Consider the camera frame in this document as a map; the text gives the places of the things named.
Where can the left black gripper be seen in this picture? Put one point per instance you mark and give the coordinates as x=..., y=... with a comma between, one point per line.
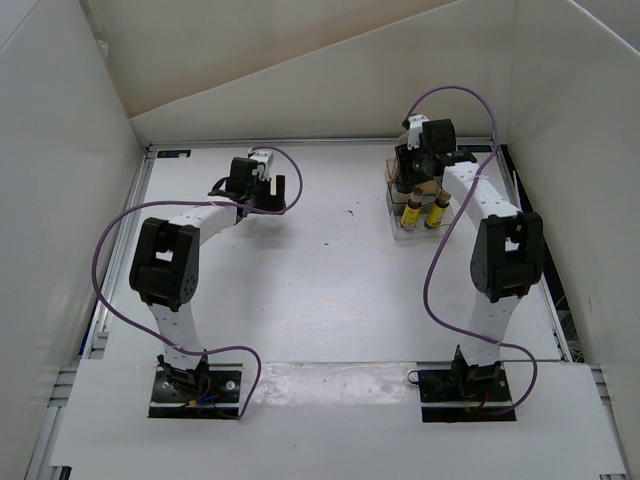
x=276, y=202

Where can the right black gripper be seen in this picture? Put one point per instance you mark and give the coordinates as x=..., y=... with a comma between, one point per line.
x=411, y=177

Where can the white powder shaker jar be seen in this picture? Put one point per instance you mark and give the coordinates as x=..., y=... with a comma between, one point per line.
x=400, y=190

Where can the small yellow label bottle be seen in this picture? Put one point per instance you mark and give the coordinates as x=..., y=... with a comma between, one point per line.
x=412, y=209

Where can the tall dark sauce bottle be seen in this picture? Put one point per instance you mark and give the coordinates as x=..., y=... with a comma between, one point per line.
x=397, y=172

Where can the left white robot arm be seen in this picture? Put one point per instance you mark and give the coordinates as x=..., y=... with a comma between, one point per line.
x=165, y=267

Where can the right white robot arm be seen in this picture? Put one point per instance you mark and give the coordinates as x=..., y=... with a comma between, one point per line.
x=506, y=260

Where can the right blue table sticker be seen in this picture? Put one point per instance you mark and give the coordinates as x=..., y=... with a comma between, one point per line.
x=475, y=148

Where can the blue table sticker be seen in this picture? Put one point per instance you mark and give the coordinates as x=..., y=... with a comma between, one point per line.
x=475, y=148
x=173, y=154

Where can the clear tiered organizer rack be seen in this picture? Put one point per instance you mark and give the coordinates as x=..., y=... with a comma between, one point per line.
x=431, y=189

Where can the left blue table sticker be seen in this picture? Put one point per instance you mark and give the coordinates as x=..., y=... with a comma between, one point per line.
x=173, y=154

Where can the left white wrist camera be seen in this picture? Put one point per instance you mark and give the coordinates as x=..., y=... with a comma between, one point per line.
x=263, y=159

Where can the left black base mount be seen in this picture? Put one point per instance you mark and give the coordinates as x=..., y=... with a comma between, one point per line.
x=214, y=395

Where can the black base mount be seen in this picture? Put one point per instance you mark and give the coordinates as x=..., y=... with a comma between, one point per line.
x=214, y=395
x=442, y=402

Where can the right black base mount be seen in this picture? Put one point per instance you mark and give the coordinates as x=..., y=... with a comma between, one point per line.
x=442, y=402

